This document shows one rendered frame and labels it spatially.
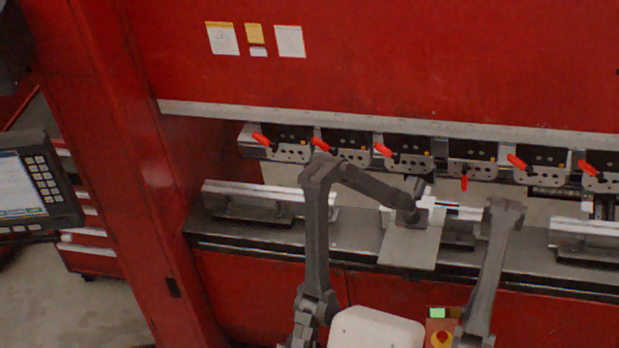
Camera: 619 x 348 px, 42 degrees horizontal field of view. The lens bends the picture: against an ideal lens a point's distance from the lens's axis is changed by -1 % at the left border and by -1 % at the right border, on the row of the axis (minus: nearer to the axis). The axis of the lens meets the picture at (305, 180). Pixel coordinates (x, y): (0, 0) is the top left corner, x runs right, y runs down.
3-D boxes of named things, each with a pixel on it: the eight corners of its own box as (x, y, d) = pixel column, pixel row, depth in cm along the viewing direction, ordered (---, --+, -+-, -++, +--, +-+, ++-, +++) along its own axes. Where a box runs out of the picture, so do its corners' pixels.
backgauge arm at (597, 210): (586, 257, 279) (591, 231, 269) (591, 135, 322) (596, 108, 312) (610, 260, 277) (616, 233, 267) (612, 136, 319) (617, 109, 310)
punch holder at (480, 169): (448, 177, 255) (447, 137, 243) (452, 159, 260) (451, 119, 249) (496, 182, 250) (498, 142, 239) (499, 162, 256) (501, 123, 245)
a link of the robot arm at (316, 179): (290, 161, 206) (322, 167, 200) (322, 151, 216) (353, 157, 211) (293, 322, 219) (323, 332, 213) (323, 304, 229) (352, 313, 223)
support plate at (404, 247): (377, 264, 257) (376, 262, 256) (393, 204, 274) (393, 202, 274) (433, 271, 252) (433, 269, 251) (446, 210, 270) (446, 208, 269)
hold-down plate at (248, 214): (213, 220, 296) (211, 215, 294) (218, 210, 300) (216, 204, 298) (291, 230, 288) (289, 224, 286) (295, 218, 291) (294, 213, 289)
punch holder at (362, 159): (325, 165, 266) (319, 127, 254) (331, 148, 271) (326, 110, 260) (369, 169, 261) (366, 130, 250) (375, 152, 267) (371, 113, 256)
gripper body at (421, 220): (397, 206, 260) (395, 199, 253) (429, 209, 257) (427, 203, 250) (395, 225, 258) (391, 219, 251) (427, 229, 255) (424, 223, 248)
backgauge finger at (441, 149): (406, 197, 277) (406, 187, 273) (420, 146, 294) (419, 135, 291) (442, 200, 274) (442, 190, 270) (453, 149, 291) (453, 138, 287)
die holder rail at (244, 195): (205, 208, 301) (199, 190, 295) (211, 196, 305) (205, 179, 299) (336, 223, 287) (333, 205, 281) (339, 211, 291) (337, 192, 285)
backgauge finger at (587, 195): (567, 214, 262) (568, 203, 259) (570, 159, 280) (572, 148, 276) (605, 217, 259) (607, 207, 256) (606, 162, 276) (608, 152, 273)
